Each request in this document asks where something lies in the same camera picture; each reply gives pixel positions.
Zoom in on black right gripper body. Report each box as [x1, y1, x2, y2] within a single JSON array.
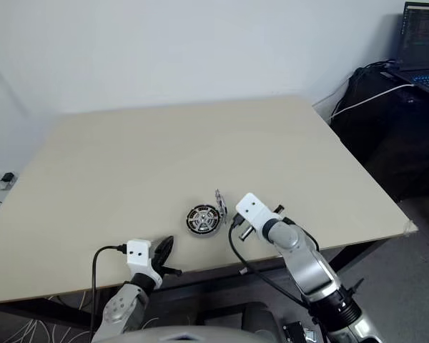
[[237, 203, 286, 243]]

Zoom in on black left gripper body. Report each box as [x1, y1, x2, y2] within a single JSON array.
[[148, 245, 165, 278]]

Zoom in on silver motor end cover plate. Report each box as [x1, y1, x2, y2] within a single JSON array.
[[214, 187, 230, 225]]

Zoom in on copper wound motor stator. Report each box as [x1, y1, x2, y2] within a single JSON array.
[[184, 203, 221, 237]]

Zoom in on grey rounded robot body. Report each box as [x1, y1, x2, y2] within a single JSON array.
[[117, 322, 285, 343]]

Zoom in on black rounded robot part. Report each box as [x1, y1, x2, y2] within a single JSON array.
[[242, 301, 284, 343]]

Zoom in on black cabinet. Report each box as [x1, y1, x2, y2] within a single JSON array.
[[330, 65, 429, 204]]

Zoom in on open black laptop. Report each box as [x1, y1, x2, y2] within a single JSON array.
[[392, 1, 429, 100]]

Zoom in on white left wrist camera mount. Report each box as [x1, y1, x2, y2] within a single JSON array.
[[125, 239, 164, 287]]

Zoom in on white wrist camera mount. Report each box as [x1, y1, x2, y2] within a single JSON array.
[[235, 192, 284, 241], [125, 239, 164, 287]]

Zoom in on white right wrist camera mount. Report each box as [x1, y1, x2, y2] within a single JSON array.
[[235, 192, 284, 241]]

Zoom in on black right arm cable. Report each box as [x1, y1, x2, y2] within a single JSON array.
[[228, 213, 325, 324]]

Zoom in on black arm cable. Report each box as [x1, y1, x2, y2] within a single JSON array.
[[228, 213, 325, 324], [89, 243, 129, 341]]

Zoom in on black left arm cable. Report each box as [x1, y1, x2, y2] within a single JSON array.
[[89, 243, 129, 341]]

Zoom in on white floor cables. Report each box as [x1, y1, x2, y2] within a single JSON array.
[[0, 306, 94, 343]]

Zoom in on white cable on cabinet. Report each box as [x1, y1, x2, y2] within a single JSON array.
[[330, 83, 416, 119]]

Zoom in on black laptop cable bundle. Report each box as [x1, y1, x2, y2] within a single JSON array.
[[356, 58, 404, 78]]

